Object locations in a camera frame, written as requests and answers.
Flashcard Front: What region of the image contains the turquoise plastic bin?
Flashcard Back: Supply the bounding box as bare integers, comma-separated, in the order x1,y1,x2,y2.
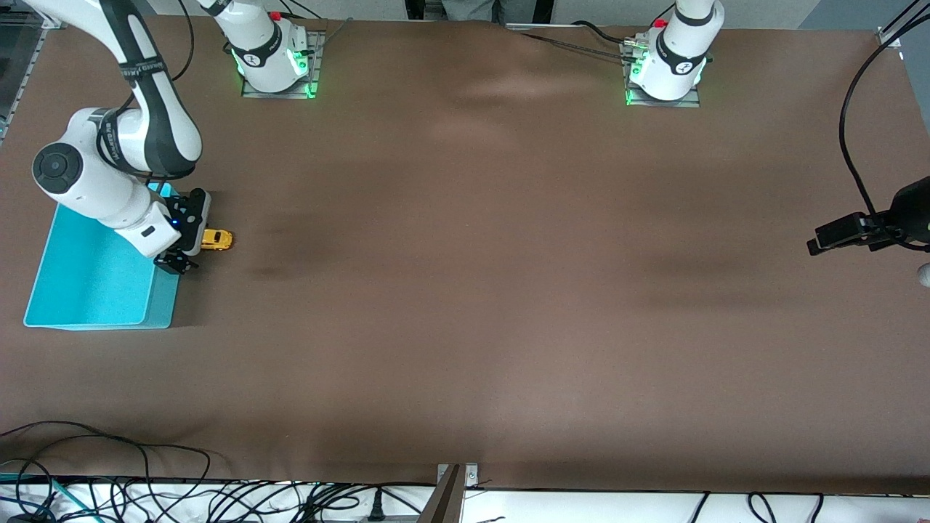
23,182,181,331

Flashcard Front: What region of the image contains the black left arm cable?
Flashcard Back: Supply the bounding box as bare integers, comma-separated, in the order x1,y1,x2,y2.
839,0,930,251

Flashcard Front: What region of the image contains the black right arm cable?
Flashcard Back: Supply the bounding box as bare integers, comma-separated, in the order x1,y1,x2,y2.
166,0,198,82

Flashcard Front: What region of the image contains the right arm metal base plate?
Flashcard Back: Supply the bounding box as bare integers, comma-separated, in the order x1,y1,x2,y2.
241,31,324,100

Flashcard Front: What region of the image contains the black base supply cable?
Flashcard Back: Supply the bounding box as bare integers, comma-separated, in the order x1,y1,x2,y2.
509,20,655,62
280,0,353,55

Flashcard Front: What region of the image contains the person in grey trousers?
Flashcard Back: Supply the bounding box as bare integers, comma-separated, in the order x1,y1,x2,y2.
442,0,501,21

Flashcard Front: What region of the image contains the silver table clamp bracket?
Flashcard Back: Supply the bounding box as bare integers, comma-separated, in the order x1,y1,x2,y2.
436,463,480,489

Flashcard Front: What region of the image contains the grey camera mount beam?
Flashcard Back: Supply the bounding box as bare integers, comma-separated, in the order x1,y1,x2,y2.
418,465,466,523

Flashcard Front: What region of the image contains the teal floor cable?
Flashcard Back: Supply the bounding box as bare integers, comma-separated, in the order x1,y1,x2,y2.
0,472,77,513

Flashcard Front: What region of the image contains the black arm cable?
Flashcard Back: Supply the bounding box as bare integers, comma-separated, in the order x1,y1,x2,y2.
839,0,930,251
166,0,198,82

